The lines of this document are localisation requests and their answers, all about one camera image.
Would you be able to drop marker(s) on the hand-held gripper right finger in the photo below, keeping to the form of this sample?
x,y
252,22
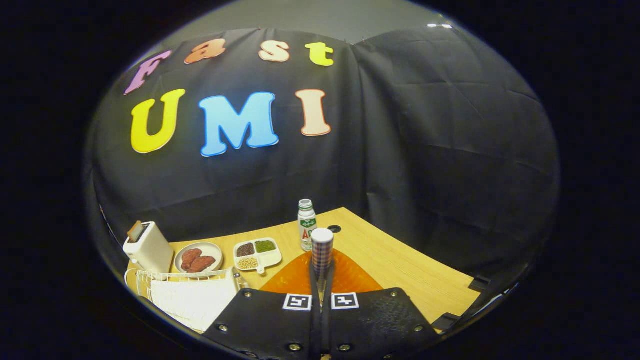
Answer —
x,y
375,320

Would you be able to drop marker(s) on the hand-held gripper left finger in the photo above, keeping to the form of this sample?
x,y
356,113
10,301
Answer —
x,y
270,320

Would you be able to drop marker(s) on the white plate with meat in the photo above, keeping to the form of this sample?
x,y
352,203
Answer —
x,y
210,248

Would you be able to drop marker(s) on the yellow beans pile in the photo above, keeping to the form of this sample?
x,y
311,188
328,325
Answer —
x,y
247,263

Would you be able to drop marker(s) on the white divided snack tray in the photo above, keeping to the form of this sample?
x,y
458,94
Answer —
x,y
272,257

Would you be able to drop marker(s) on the black table edge clamp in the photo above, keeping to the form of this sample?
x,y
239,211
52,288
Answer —
x,y
445,321
480,283

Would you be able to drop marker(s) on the green beans pile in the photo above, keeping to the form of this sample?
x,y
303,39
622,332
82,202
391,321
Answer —
x,y
265,246

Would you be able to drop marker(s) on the dark beans pile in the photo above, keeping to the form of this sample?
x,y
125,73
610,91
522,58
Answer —
x,y
245,249

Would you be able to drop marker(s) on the white drip tray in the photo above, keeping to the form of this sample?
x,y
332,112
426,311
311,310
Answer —
x,y
195,302

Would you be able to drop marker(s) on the red meat slice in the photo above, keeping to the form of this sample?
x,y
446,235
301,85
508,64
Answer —
x,y
204,264
191,257

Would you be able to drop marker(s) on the white green drink bottle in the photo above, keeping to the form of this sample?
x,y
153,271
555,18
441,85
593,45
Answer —
x,y
306,227

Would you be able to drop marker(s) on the white toaster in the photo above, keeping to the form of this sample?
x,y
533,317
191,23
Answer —
x,y
152,250

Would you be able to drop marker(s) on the toast slice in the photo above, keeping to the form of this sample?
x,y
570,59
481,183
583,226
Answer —
x,y
135,231

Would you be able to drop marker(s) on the black backdrop cloth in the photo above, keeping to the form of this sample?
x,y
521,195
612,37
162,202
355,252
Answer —
x,y
425,150

